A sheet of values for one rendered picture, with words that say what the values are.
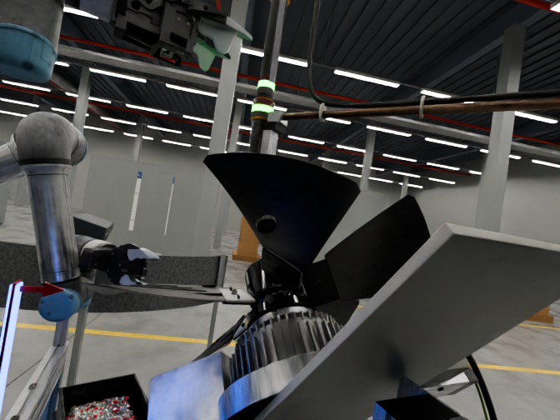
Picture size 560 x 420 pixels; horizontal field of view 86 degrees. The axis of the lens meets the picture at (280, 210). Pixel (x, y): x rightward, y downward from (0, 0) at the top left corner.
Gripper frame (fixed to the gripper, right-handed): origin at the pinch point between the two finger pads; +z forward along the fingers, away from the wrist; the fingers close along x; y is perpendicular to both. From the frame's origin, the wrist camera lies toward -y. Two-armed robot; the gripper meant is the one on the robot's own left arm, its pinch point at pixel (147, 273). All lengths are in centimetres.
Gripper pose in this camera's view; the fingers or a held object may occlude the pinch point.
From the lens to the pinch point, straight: 74.9
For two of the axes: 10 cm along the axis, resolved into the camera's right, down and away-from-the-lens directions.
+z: 8.7, 1.2, -4.8
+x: -2.0, 9.7, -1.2
